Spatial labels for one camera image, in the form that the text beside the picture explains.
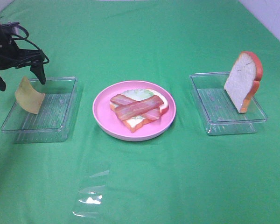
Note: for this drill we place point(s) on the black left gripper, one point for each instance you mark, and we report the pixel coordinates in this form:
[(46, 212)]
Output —
[(13, 56)]

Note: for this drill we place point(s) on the yellow cheese slice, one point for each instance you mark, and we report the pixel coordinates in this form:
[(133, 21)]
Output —
[(28, 98)]

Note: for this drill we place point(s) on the dark bacon strip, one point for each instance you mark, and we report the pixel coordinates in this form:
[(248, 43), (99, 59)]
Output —
[(123, 100)]

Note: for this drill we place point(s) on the pink bacon strip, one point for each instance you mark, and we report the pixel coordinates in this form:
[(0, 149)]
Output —
[(140, 107)]

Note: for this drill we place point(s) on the green lettuce leaf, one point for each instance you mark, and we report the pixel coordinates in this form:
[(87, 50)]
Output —
[(135, 94)]

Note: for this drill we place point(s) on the bread slice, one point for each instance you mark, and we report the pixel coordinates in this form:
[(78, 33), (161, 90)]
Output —
[(135, 124), (244, 80)]

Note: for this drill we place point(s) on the clear left plastic tray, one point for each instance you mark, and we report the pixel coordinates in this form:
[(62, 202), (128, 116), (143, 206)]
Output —
[(56, 117)]

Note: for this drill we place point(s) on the clear plastic tray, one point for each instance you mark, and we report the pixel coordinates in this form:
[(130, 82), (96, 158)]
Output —
[(217, 112), (56, 117)]

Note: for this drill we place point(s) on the pink round plate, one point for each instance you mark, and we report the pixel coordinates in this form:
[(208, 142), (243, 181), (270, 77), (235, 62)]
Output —
[(109, 122)]

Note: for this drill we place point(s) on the clear plastic film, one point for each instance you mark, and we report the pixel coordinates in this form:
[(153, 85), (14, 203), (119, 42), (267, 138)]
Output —
[(89, 197)]

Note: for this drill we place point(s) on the green tablecloth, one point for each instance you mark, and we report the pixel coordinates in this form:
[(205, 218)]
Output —
[(183, 176)]

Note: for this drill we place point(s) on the clear right plastic tray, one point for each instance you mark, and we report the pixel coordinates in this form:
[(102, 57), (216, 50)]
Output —
[(217, 112)]

